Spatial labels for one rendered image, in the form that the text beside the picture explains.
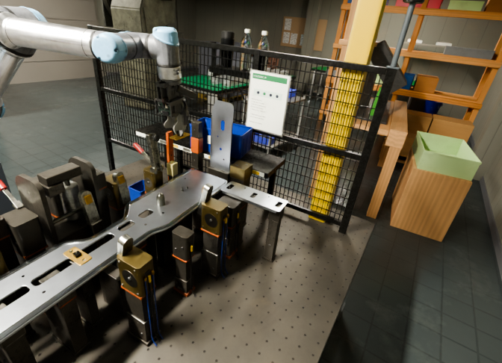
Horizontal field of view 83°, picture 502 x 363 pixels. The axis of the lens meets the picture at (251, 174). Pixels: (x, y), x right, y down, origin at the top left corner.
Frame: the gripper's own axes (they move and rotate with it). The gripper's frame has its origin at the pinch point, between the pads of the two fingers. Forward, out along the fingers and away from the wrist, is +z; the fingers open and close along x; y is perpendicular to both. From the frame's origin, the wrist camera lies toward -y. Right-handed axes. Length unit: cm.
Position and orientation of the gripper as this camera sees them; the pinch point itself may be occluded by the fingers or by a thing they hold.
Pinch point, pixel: (179, 131)
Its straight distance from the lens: 112.8
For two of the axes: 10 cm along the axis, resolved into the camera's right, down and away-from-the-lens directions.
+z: -0.5, 8.4, 5.5
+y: -4.8, 4.6, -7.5
